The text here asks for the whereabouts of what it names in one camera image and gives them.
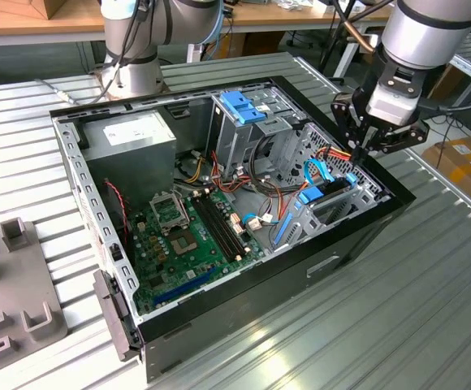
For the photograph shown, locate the orange red wire bundle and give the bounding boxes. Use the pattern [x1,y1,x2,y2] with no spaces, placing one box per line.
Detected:
[209,149,301,204]

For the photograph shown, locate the grey power supply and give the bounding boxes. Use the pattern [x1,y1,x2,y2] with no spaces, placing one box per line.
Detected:
[79,110,178,210]

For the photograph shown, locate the thin light blue wire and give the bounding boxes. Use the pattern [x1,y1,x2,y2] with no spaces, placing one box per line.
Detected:
[241,211,282,228]

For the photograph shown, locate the yellow black wires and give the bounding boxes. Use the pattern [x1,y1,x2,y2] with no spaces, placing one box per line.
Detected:
[176,149,206,184]

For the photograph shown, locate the black cable with grey plug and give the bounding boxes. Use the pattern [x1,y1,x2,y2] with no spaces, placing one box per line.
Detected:
[35,78,110,106]

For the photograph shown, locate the CPU socket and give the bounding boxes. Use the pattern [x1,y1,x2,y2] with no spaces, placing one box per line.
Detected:
[168,230,201,258]

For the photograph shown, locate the metal socket cover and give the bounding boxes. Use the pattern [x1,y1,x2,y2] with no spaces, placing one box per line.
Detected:
[149,190,191,235]

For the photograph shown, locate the black tripod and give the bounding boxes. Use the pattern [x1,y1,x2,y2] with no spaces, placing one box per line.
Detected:
[319,0,358,77]

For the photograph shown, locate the hard disk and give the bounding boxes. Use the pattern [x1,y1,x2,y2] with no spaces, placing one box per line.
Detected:
[274,172,359,245]

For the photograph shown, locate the red black twisted wire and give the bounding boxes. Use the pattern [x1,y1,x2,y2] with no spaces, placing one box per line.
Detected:
[104,180,133,249]

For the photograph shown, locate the small white box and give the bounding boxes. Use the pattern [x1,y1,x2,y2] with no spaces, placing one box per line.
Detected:
[186,42,205,64]

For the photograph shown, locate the green motherboard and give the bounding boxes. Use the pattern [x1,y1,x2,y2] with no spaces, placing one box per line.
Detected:
[129,186,267,316]

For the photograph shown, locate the grey parts rack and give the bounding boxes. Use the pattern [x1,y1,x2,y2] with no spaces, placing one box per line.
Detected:
[0,217,69,369]

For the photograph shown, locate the blue data wire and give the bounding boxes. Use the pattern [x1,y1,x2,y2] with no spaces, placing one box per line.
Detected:
[302,158,335,187]

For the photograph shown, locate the black PC case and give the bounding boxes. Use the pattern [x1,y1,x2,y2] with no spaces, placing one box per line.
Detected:
[48,75,417,383]

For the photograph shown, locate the grey metal drive cage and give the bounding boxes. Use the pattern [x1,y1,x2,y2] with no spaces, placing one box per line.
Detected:
[207,89,306,184]

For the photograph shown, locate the blue expansion slot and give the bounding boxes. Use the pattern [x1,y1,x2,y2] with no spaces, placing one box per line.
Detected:
[152,270,216,308]

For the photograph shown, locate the labelled cardboard box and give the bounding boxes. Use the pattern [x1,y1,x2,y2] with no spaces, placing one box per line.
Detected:
[421,136,471,216]

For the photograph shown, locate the small brown box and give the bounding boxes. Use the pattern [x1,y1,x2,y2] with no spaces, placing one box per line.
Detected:
[11,0,64,20]

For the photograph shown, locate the orange yellow power wire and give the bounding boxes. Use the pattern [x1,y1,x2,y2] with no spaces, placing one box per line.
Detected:
[315,145,361,163]

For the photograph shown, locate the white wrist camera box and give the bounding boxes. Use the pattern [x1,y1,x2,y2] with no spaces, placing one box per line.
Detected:
[365,83,418,126]

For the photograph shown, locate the black RAM slot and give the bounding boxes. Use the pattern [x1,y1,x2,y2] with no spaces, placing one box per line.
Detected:
[202,192,248,258]
[190,195,239,264]
[197,193,244,261]
[209,190,253,254]

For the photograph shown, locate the black cable loop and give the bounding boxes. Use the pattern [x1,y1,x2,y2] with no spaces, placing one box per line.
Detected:
[248,133,289,198]

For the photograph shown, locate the blue plastic drive latch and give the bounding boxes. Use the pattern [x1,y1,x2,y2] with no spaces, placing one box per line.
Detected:
[220,91,270,126]

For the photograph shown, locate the perforated metal disk bay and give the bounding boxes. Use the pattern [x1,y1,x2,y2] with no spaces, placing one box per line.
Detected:
[267,121,393,253]

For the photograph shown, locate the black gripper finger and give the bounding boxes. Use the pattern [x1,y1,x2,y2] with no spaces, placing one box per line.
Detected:
[331,101,367,163]
[361,121,430,162]

